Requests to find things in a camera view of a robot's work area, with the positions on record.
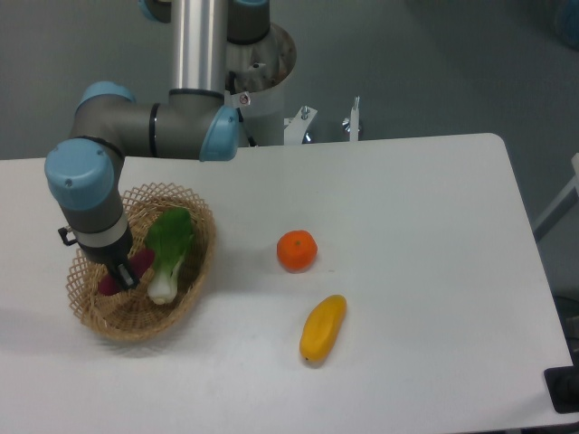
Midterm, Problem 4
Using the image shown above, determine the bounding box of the white frame at right edge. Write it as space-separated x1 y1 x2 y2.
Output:
531 154 578 242

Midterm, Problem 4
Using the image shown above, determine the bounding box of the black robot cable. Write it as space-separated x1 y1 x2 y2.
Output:
225 71 259 148

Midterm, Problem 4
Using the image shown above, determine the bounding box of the black device at table corner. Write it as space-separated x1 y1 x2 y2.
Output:
544 365 578 414

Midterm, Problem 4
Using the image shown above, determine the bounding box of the purple sweet potato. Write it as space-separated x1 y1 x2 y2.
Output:
98 248 155 297

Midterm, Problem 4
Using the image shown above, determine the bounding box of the orange tangerine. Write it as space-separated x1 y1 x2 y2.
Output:
276 230 318 272

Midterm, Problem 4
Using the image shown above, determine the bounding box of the white metal mounting frame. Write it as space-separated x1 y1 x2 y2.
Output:
283 95 363 146

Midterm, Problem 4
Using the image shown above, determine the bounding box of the yellow mango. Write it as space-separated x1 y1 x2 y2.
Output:
299 295 347 363

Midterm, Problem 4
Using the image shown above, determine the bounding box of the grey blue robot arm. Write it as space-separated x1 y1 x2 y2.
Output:
44 1 272 291

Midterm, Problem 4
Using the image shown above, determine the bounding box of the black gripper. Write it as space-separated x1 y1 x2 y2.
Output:
58 227 139 290

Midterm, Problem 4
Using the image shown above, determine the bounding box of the woven wicker basket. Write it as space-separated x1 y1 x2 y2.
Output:
66 183 216 342

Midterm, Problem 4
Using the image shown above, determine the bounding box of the green bok choy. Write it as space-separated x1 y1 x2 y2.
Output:
145 207 194 305

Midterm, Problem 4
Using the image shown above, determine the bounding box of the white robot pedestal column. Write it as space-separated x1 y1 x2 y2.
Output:
225 23 297 146

